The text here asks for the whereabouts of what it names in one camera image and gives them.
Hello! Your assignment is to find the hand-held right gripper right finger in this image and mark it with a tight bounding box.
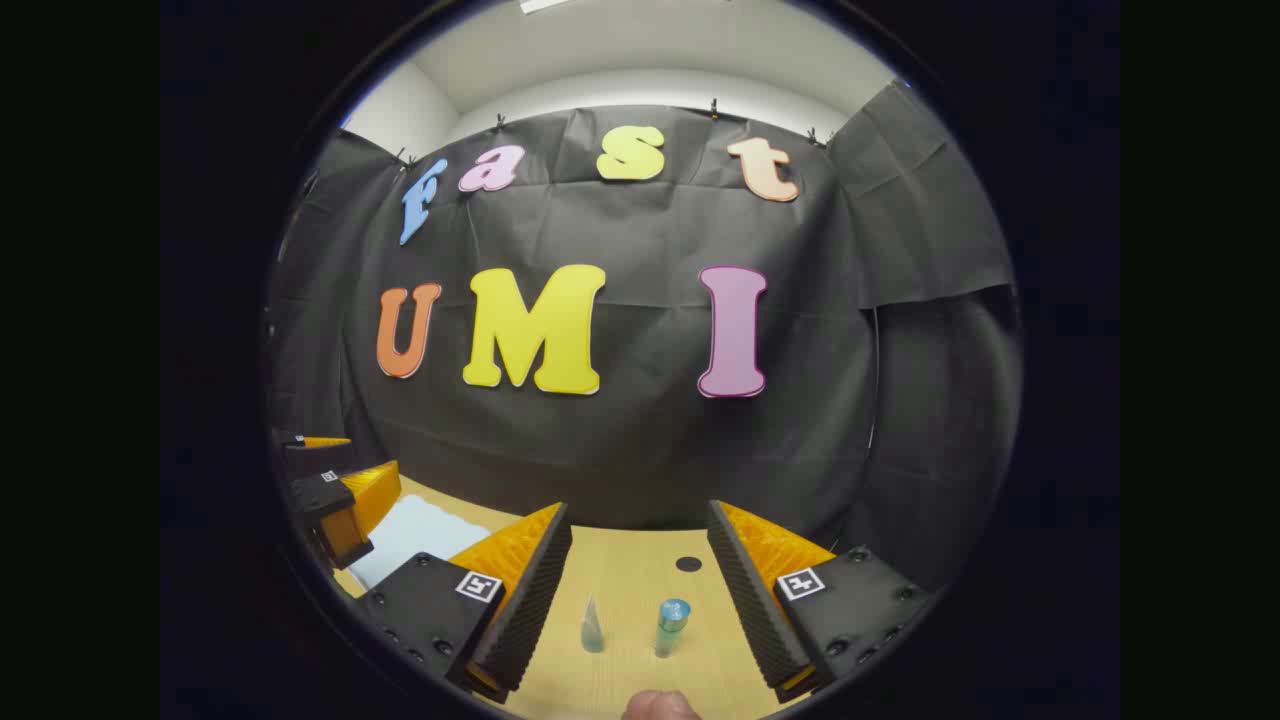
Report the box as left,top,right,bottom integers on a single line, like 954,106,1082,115
706,500,936,704

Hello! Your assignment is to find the black backdrop cloth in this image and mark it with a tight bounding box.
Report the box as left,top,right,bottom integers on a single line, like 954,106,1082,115
265,80,1023,591

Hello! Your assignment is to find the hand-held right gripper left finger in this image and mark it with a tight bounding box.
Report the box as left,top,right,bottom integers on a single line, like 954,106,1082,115
355,502,574,706

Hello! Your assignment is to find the blue capped glass bottle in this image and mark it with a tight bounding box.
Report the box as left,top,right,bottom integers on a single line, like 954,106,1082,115
655,598,692,659

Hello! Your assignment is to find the light blue suitcase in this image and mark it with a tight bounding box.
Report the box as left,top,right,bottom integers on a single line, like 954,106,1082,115
348,493,493,593

